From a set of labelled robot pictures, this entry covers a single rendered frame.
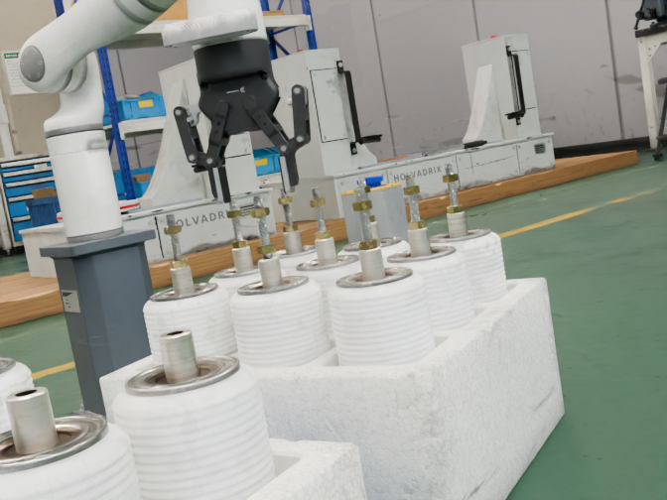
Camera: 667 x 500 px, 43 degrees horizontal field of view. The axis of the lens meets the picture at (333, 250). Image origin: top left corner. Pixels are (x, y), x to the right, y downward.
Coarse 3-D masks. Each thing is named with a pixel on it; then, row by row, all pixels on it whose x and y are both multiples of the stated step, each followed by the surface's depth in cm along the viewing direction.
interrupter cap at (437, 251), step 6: (432, 246) 95; (438, 246) 95; (444, 246) 94; (450, 246) 93; (402, 252) 95; (408, 252) 94; (432, 252) 93; (438, 252) 92; (444, 252) 89; (450, 252) 90; (390, 258) 91; (396, 258) 92; (402, 258) 90; (408, 258) 89; (414, 258) 89; (420, 258) 88; (426, 258) 88; (432, 258) 88
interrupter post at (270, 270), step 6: (276, 258) 87; (264, 264) 87; (270, 264) 86; (276, 264) 87; (264, 270) 87; (270, 270) 87; (276, 270) 87; (264, 276) 87; (270, 276) 87; (276, 276) 87; (264, 282) 87; (270, 282) 87; (276, 282) 87; (282, 282) 87; (264, 288) 87
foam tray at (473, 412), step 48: (528, 288) 101; (480, 336) 84; (528, 336) 97; (288, 384) 80; (336, 384) 77; (384, 384) 75; (432, 384) 73; (480, 384) 83; (528, 384) 96; (288, 432) 81; (336, 432) 78; (384, 432) 76; (432, 432) 73; (480, 432) 82; (528, 432) 94; (384, 480) 77; (432, 480) 74; (480, 480) 81
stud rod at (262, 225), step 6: (258, 198) 86; (258, 204) 86; (264, 216) 87; (258, 222) 87; (264, 222) 87; (258, 228) 87; (264, 228) 87; (264, 234) 87; (264, 240) 87; (264, 258) 87; (270, 258) 87
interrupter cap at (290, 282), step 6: (288, 276) 91; (294, 276) 90; (300, 276) 90; (306, 276) 89; (258, 282) 91; (288, 282) 89; (294, 282) 86; (300, 282) 86; (306, 282) 86; (240, 288) 88; (246, 288) 88; (252, 288) 88; (258, 288) 89; (270, 288) 85; (276, 288) 84; (282, 288) 84; (288, 288) 84; (240, 294) 86; (246, 294) 85; (252, 294) 85; (258, 294) 84; (264, 294) 84
